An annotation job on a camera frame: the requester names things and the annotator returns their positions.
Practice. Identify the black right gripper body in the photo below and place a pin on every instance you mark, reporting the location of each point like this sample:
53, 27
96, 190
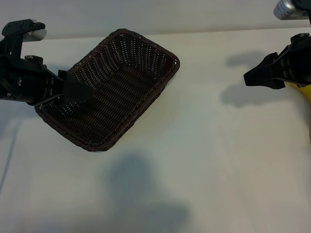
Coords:
298, 63

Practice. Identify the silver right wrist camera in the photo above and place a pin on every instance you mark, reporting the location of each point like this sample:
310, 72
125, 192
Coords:
284, 11

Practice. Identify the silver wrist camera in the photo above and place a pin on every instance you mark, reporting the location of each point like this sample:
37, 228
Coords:
36, 35
284, 11

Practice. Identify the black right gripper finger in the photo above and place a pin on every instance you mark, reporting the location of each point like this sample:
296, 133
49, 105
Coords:
264, 72
278, 85

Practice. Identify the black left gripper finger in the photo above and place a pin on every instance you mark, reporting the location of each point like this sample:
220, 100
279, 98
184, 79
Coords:
77, 92
64, 102

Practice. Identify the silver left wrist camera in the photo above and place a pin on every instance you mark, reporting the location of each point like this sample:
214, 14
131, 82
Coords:
36, 35

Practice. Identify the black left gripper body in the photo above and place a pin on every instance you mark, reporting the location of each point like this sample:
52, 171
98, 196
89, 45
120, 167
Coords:
26, 80

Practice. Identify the dark brown wicker basket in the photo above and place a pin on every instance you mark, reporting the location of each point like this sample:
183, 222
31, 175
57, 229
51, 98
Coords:
116, 97

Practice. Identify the yellow banana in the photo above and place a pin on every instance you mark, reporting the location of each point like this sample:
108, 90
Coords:
306, 93

